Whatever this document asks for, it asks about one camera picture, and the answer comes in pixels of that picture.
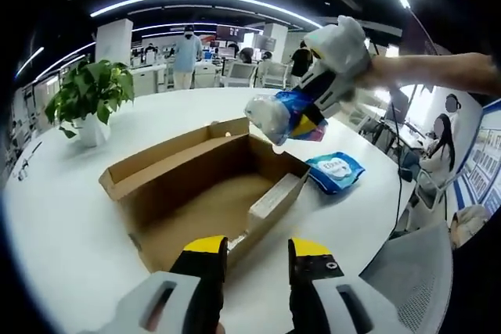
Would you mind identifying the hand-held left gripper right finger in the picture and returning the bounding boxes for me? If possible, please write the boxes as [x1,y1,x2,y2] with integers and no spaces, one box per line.
[287,236,396,334]

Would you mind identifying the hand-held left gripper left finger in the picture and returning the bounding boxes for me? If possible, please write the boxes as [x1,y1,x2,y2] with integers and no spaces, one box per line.
[113,235,230,334]

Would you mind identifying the blue tissue packet bundle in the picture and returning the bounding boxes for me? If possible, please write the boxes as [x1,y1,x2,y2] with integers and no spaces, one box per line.
[244,90,328,146]

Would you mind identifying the blue wet wipes pack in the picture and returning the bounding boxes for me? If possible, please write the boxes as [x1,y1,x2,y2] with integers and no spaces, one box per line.
[305,149,366,196]

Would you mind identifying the brown cardboard shoe box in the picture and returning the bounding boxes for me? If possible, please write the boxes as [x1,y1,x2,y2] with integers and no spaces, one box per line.
[98,117,312,275]

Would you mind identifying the white office chair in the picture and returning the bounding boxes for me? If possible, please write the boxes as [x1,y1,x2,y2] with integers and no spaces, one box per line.
[225,60,258,88]
[260,62,290,88]

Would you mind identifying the desk computer monitor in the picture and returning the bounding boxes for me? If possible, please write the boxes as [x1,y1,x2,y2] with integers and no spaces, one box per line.
[385,89,410,124]

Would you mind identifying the grey mesh office chair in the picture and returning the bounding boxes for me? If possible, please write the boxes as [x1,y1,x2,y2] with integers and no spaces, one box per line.
[359,220,455,334]

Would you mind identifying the potted green plant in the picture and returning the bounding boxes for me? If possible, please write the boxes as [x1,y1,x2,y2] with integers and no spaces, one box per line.
[45,59,136,148]

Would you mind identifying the black cable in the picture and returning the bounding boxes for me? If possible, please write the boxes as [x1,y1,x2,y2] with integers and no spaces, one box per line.
[387,87,405,233]

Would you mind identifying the small tool with black handle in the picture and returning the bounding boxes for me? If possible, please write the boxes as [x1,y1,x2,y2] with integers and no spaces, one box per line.
[15,140,43,181]

